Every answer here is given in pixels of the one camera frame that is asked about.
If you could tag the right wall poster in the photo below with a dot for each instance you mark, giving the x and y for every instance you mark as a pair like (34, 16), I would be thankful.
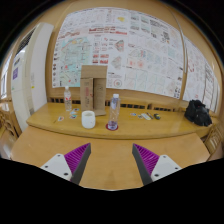
(201, 82)

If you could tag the small stickers near bottle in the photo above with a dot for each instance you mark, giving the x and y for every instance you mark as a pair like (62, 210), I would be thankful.
(73, 114)

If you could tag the brown cardboard box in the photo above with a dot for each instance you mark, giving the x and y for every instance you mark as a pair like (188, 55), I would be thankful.
(93, 88)

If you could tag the white cup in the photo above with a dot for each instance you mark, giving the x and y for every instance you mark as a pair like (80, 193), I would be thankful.
(88, 119)

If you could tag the water bottle with red label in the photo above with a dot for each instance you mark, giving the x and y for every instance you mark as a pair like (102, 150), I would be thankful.
(67, 99)

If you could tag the large wall poster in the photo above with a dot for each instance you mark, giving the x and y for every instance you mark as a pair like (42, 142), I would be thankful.
(140, 52)

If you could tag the black bag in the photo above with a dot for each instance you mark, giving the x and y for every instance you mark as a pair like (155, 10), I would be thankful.
(197, 113)

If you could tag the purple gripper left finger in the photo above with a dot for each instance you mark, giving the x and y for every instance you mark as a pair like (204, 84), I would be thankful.
(70, 166)

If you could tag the clear plastic water bottle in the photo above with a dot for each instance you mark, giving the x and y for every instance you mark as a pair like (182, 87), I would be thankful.
(114, 110)

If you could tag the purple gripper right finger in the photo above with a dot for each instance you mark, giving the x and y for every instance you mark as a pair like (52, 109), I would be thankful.
(151, 166)

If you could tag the white standing air conditioner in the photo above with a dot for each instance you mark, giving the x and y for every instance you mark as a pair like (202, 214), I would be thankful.
(28, 89)

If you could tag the small items on table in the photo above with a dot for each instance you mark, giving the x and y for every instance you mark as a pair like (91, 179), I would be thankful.
(146, 116)

